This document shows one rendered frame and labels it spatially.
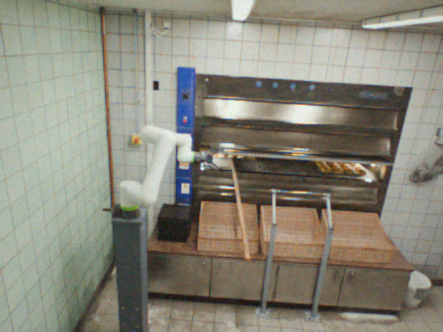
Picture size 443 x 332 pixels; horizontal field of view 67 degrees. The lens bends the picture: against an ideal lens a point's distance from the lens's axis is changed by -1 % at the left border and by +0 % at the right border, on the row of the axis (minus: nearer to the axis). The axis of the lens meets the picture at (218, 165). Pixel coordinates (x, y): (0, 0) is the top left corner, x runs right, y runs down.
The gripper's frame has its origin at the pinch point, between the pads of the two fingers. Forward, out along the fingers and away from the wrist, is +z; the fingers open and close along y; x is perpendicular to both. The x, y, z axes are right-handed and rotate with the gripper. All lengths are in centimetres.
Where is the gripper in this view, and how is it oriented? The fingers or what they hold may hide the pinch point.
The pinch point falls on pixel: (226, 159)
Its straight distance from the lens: 272.3
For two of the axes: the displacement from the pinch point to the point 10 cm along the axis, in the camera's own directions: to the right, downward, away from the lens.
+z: 10.0, 0.7, -0.2
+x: -0.4, 3.4, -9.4
